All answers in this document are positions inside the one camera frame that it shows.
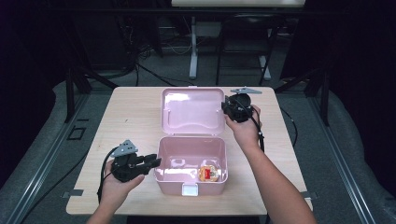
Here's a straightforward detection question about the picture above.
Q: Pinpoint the white desk with white legs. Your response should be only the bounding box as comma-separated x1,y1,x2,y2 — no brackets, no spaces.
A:
170,0,308,80

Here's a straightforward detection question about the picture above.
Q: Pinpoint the pink box with white handle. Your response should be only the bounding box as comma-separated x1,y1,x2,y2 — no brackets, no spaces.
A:
153,87,229,198

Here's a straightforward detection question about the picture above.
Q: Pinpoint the left hand-held gripper black cable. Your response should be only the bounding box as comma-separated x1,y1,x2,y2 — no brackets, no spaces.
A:
96,146,121,203

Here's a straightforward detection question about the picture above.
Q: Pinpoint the black cable beside table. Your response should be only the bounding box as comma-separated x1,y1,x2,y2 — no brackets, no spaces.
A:
279,106,299,147

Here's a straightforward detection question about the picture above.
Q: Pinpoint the grey metal bracket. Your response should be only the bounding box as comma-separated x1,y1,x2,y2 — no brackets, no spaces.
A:
301,190,319,201
61,189,85,200

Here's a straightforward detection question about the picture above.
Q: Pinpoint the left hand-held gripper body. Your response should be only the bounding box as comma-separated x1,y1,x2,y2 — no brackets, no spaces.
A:
109,139,148,184

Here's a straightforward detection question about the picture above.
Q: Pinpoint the hand-held gripper black cable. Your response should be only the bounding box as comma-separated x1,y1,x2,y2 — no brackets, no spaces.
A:
96,146,121,203
235,98,266,154

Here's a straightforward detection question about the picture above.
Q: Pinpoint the black metal stand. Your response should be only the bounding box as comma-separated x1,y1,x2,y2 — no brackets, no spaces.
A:
274,65,332,127
63,63,120,124

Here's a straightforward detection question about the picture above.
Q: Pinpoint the person's left hand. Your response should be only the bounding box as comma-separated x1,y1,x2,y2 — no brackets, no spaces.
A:
99,160,146,208

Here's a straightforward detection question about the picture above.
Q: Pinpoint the round golden candy tin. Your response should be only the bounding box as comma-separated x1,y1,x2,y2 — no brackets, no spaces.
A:
198,164,221,183

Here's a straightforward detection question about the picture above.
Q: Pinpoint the person's right hand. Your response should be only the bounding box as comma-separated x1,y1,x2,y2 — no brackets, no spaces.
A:
224,105,262,150

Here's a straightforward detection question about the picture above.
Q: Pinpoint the black chair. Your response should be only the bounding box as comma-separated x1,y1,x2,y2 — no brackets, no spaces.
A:
215,13,282,87

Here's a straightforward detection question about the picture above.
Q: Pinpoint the black floor cable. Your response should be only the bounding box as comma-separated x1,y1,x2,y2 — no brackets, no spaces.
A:
134,61,196,88

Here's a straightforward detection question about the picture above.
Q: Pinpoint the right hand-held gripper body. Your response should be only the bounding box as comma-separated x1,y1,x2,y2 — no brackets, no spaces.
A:
228,87,262,123

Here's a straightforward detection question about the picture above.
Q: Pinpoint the right hand-held gripper black cable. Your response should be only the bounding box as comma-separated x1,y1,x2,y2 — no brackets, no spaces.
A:
235,98,266,154

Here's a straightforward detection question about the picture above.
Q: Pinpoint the aluminium floor rail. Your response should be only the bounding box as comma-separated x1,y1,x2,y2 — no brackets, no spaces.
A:
310,95,378,224
5,92,92,224

